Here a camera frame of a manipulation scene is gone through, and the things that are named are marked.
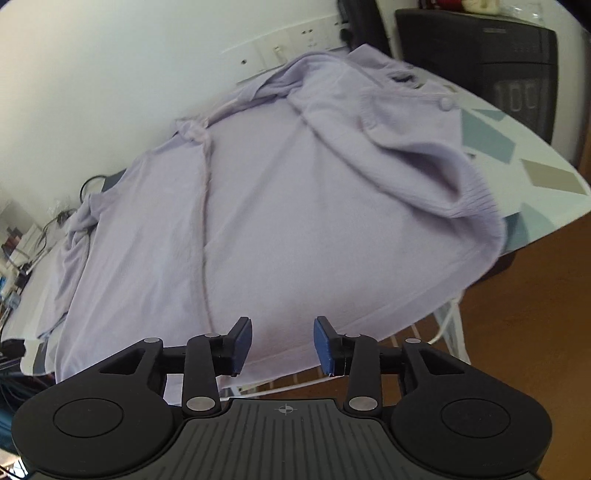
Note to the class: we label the black thermos bottle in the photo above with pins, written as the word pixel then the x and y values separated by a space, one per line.
pixel 363 25

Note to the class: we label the white wall socket panel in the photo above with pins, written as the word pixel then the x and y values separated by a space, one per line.
pixel 274 49

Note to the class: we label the lavender ribbed pajama garment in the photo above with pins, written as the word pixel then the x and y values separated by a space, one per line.
pixel 335 186

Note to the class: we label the black nightstand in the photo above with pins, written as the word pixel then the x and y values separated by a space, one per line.
pixel 511 64

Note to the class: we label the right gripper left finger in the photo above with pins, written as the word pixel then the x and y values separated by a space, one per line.
pixel 210 356

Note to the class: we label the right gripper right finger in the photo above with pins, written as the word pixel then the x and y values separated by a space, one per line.
pixel 357 358

